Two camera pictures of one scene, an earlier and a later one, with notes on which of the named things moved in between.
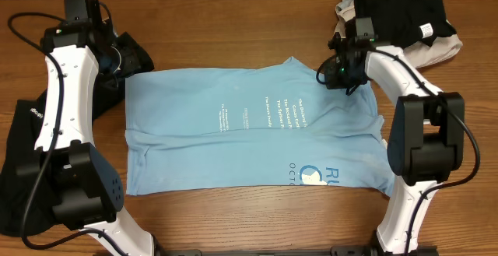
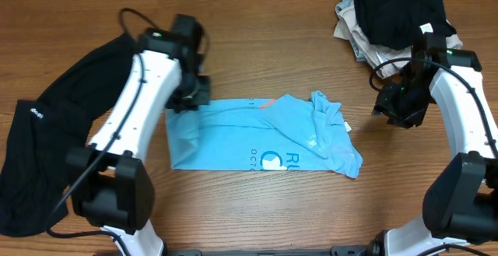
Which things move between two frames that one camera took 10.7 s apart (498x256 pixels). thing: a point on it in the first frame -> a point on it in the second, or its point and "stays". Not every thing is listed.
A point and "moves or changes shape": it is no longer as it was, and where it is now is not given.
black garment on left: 21,213 stays
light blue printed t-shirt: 282,126 moves or changes shape
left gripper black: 132,59 -> 187,103
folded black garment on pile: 403,14 stays
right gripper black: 332,70 -> 386,107
